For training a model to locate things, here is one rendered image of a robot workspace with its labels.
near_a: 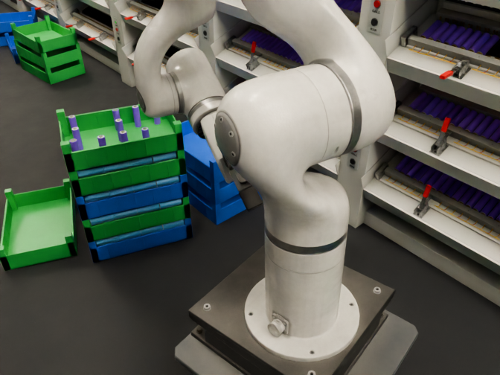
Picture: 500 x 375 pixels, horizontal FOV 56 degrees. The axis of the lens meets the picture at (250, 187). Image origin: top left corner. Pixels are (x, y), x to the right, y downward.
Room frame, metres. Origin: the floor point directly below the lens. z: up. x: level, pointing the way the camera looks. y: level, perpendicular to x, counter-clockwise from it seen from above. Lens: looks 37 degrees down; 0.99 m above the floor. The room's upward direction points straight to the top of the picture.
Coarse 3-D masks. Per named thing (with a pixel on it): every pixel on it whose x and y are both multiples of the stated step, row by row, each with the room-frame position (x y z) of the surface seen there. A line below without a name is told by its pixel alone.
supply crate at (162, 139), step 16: (64, 112) 1.15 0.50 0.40; (96, 112) 1.19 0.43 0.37; (128, 112) 1.22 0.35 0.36; (64, 128) 1.14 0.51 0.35; (80, 128) 1.17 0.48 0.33; (96, 128) 1.19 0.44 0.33; (112, 128) 1.19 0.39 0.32; (128, 128) 1.19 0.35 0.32; (160, 128) 1.19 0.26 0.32; (176, 128) 1.07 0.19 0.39; (64, 144) 0.97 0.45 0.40; (96, 144) 1.10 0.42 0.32; (112, 144) 1.01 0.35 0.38; (128, 144) 1.03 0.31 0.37; (144, 144) 1.04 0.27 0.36; (160, 144) 1.06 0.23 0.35; (176, 144) 1.07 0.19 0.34; (80, 160) 0.98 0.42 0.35; (96, 160) 1.00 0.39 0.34; (112, 160) 1.01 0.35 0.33; (128, 160) 1.02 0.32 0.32
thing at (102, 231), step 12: (132, 216) 1.02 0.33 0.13; (144, 216) 1.03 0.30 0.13; (156, 216) 1.04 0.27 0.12; (168, 216) 1.05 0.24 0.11; (180, 216) 1.07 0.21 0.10; (84, 228) 0.97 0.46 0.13; (96, 228) 0.98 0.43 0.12; (108, 228) 0.99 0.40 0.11; (120, 228) 1.00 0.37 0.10; (132, 228) 1.02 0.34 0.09
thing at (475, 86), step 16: (432, 0) 1.22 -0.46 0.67; (416, 16) 1.18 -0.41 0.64; (432, 16) 1.22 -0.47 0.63; (496, 16) 1.10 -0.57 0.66; (400, 32) 1.14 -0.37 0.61; (416, 32) 1.16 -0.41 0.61; (400, 48) 1.14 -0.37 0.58; (400, 64) 1.09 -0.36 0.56; (416, 64) 1.07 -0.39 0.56; (432, 64) 1.05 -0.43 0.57; (448, 64) 1.04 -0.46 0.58; (416, 80) 1.07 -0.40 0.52; (432, 80) 1.03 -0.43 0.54; (448, 80) 1.00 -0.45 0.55; (464, 80) 0.97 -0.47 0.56; (480, 80) 0.96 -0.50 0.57; (496, 80) 0.95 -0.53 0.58; (464, 96) 0.97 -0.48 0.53; (480, 96) 0.94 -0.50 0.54; (496, 96) 0.91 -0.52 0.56
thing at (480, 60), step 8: (408, 40) 1.13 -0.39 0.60; (416, 40) 1.11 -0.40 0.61; (424, 40) 1.11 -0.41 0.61; (432, 40) 1.10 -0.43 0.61; (424, 48) 1.10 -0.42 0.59; (432, 48) 1.08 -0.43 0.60; (440, 48) 1.06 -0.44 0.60; (448, 48) 1.06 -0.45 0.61; (456, 48) 1.05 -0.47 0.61; (448, 56) 1.05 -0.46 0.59; (456, 56) 1.04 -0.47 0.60; (464, 56) 1.02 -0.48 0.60; (472, 56) 1.01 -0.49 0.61; (480, 56) 1.00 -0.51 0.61; (472, 64) 1.01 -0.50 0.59; (480, 64) 0.99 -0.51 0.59; (488, 64) 0.98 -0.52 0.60; (496, 64) 0.97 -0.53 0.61; (496, 72) 0.96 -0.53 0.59
